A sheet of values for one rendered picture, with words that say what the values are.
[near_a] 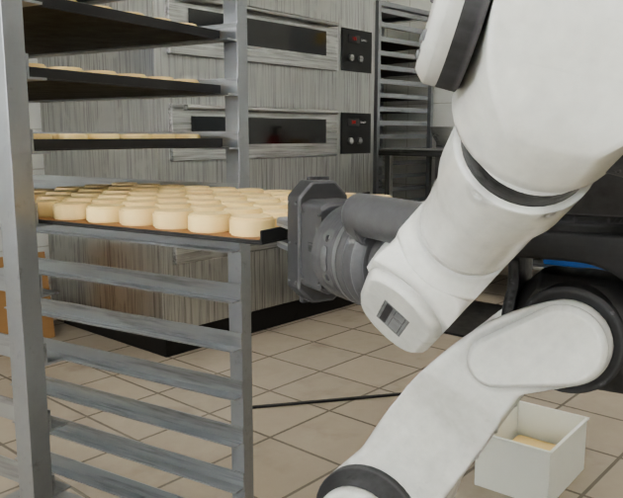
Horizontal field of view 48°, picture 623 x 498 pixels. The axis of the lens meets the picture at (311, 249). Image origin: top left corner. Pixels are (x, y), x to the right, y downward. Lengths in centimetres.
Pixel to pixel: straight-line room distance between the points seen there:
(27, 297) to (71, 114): 265
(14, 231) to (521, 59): 73
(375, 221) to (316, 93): 318
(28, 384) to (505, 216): 73
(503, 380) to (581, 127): 48
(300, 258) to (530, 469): 144
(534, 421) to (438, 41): 206
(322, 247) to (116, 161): 269
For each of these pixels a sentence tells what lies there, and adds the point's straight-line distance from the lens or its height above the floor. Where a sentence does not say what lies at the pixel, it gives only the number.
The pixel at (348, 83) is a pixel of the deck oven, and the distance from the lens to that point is 390.
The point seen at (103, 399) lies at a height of 42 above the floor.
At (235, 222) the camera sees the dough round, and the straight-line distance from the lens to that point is 76.
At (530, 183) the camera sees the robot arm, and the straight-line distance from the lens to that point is 33.
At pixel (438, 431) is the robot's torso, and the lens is 85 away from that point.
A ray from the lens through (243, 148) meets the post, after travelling 125.
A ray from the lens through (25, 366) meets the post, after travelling 96.
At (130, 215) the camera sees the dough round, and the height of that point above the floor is 87.
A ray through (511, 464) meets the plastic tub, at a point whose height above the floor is 9.
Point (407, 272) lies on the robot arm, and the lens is 45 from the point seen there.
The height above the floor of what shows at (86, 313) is 60.
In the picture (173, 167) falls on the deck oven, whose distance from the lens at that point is 305.
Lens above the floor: 97
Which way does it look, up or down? 9 degrees down
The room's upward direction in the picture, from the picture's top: straight up
